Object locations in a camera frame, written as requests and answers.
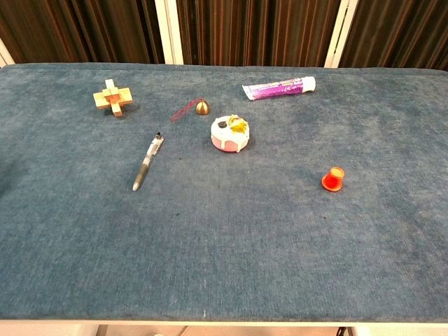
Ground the toy cake with white icing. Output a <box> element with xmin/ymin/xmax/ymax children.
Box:
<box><xmin>210</xmin><ymin>114</ymin><xmax>251</xmax><ymax>154</ymax></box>

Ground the blue fabric table cover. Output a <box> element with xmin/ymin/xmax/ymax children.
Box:
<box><xmin>0</xmin><ymin>62</ymin><xmax>448</xmax><ymax>322</ymax></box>

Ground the black and clear pen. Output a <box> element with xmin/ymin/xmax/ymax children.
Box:
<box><xmin>132</xmin><ymin>131</ymin><xmax>165</xmax><ymax>192</ymax></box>

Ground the purple and white toothpaste tube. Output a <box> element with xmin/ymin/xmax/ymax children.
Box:
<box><xmin>241</xmin><ymin>76</ymin><xmax>317</xmax><ymax>102</ymax></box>

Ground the red plastic cup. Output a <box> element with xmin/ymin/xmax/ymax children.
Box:
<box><xmin>321</xmin><ymin>166</ymin><xmax>345</xmax><ymax>193</ymax></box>

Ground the wooden burr puzzle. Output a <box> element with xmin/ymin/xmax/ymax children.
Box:
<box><xmin>92</xmin><ymin>78</ymin><xmax>134</xmax><ymax>118</ymax></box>

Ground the dark brown striped curtain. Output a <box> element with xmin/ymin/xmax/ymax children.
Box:
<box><xmin>0</xmin><ymin>0</ymin><xmax>448</xmax><ymax>69</ymax></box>

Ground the golden bell with red string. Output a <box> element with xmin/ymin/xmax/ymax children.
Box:
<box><xmin>169</xmin><ymin>97</ymin><xmax>211</xmax><ymax>123</ymax></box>

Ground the white vertical frame post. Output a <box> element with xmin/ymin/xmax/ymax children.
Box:
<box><xmin>154</xmin><ymin>0</ymin><xmax>184</xmax><ymax>65</ymax></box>
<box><xmin>323</xmin><ymin>0</ymin><xmax>361</xmax><ymax>69</ymax></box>
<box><xmin>0</xmin><ymin>37</ymin><xmax>15</xmax><ymax>69</ymax></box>

